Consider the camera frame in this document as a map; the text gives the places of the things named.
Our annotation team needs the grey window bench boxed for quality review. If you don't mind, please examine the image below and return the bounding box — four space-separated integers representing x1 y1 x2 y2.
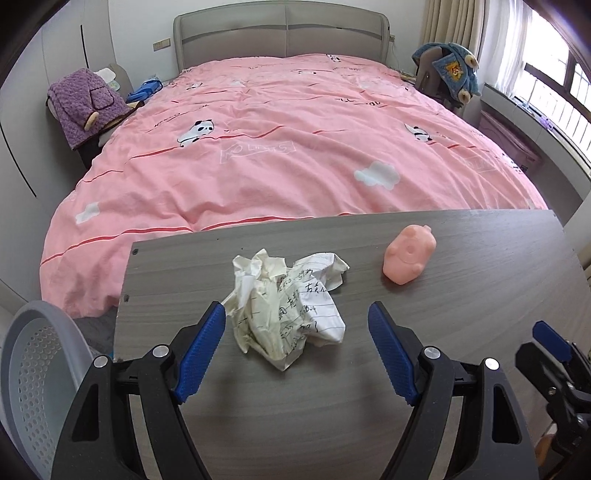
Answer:
480 83 591 185

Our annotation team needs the white wardrobe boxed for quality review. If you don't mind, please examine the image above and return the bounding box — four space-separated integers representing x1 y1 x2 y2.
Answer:
0 0 112 296

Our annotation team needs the blue denim jacket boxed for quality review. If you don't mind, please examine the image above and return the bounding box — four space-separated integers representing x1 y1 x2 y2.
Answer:
412 41 482 104

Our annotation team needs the grey perforated plastic basket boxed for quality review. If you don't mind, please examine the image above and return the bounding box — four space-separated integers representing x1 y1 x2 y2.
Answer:
0 300 112 480

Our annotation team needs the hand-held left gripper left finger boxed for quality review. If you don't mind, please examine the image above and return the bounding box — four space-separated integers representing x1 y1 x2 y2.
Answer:
51 300 227 480

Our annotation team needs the mauve storage bin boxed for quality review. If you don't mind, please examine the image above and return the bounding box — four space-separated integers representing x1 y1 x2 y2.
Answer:
480 111 541 171

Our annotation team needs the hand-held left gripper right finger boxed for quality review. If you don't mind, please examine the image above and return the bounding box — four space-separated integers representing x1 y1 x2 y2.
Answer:
367 301 541 480

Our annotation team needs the blue bag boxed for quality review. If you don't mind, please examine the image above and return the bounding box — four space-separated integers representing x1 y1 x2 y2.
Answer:
127 79 162 103

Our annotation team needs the brown chair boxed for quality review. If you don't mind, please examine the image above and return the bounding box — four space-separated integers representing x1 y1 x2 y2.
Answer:
418 48 462 109

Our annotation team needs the grey upholstered headboard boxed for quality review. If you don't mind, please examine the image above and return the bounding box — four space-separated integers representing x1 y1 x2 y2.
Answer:
173 0 391 77

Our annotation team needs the cream paper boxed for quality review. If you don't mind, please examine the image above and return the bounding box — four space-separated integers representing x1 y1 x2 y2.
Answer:
231 249 305 371

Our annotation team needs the purple fleece garment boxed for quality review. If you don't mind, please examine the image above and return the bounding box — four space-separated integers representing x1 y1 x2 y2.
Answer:
47 68 132 151

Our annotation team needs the beige curtain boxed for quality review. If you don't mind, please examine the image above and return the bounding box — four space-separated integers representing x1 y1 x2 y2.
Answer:
422 0 490 61

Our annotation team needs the pink pig toy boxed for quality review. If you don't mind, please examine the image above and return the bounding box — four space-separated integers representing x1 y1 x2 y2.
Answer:
382 224 437 284

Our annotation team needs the pink printed duvet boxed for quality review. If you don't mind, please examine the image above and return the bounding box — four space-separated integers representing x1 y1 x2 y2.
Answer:
39 53 550 319

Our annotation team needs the window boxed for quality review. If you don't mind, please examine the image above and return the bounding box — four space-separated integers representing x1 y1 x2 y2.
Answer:
517 9 591 153

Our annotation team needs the lined paper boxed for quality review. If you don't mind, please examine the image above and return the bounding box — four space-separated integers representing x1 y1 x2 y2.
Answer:
277 251 350 344

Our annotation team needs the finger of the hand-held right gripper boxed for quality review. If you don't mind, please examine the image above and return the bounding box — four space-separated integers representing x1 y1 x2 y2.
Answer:
515 342 573 403
532 321 591 384

